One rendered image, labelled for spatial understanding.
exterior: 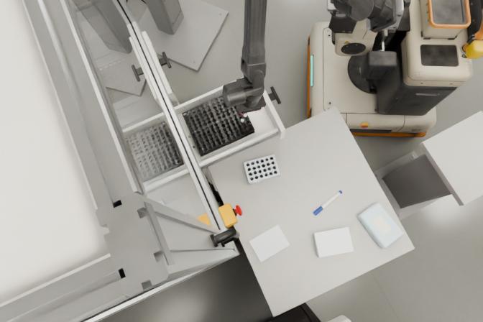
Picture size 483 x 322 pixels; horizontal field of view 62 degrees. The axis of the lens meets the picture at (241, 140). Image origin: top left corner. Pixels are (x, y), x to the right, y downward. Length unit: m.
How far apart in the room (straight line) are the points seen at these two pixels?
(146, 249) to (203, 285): 2.01
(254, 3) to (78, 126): 0.82
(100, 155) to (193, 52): 2.26
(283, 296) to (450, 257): 1.22
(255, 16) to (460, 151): 1.02
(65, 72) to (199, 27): 2.29
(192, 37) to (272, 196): 1.40
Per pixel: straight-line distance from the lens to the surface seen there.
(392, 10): 1.40
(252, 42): 1.19
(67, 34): 0.45
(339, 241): 1.56
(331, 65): 2.31
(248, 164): 1.61
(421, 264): 2.50
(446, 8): 1.85
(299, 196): 1.60
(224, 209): 1.44
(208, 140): 1.53
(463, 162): 1.80
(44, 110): 0.45
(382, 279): 2.44
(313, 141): 1.65
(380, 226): 1.60
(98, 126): 0.40
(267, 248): 1.57
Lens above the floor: 2.34
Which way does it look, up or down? 75 degrees down
